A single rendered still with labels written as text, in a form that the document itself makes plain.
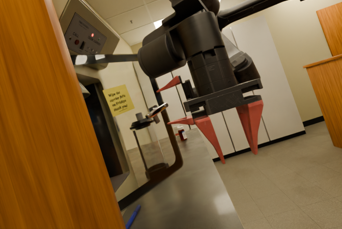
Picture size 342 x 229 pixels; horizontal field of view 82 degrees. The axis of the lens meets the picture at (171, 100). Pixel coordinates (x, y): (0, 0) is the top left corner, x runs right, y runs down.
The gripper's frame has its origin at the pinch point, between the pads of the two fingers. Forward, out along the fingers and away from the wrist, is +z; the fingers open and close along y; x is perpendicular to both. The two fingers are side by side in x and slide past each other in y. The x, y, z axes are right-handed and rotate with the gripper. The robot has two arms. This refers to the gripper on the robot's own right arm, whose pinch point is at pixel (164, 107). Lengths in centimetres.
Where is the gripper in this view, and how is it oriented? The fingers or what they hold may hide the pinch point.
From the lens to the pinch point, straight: 57.0
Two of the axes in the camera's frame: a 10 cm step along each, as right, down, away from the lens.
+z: -9.4, 3.2, 0.8
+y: -3.2, -9.5, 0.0
